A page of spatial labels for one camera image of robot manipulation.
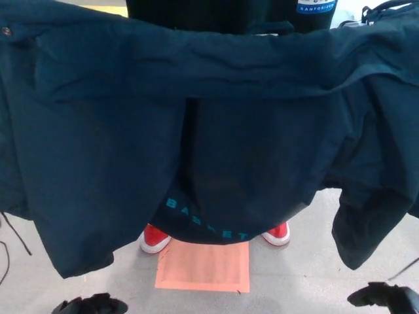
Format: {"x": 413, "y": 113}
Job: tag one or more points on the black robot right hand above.
{"x": 389, "y": 299}

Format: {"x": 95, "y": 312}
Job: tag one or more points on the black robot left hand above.
{"x": 95, "y": 304}

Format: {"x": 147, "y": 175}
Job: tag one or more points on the navy blue coat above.
{"x": 131, "y": 114}

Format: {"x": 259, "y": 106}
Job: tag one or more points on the red white right sneaker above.
{"x": 154, "y": 238}

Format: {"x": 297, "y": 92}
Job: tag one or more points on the red white sneaker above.
{"x": 278, "y": 233}
{"x": 154, "y": 238}

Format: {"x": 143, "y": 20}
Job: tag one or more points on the orange floor sheet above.
{"x": 203, "y": 268}

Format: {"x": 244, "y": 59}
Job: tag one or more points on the red white left sneaker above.
{"x": 278, "y": 233}

